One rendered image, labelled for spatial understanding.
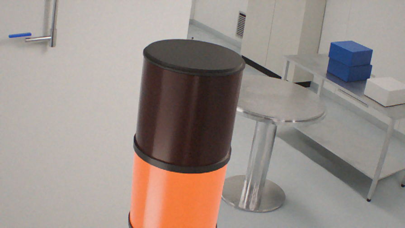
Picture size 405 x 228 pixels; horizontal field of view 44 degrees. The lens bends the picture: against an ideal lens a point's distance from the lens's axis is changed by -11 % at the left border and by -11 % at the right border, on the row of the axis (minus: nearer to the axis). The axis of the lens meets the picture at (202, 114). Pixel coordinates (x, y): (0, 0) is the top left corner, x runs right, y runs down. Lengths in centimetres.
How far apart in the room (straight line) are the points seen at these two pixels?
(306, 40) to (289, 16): 41
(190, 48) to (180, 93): 3
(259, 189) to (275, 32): 340
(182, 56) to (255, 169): 432
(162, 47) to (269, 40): 746
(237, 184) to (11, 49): 342
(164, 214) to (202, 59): 8
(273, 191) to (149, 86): 460
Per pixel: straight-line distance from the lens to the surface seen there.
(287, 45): 744
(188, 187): 27
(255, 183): 463
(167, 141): 26
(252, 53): 802
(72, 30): 179
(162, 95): 25
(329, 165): 559
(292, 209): 468
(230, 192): 470
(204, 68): 24
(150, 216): 28
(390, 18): 670
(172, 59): 25
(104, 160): 204
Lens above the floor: 243
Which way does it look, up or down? 23 degrees down
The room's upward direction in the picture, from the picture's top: 8 degrees clockwise
